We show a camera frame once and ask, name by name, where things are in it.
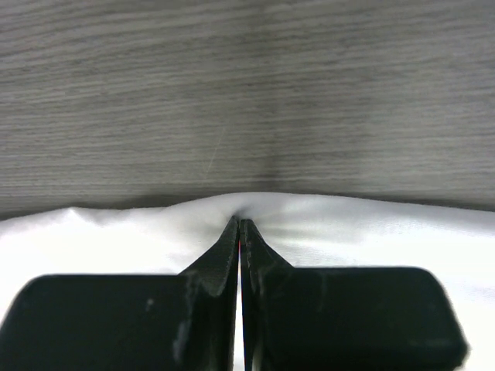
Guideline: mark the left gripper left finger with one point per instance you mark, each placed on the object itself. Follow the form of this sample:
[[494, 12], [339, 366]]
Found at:
[[184, 321]]

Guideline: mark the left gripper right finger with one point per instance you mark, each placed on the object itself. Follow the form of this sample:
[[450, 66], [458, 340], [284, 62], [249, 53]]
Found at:
[[343, 318]]

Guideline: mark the white t-shirt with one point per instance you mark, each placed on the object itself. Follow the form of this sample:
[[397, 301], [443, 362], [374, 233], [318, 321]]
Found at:
[[456, 245]]

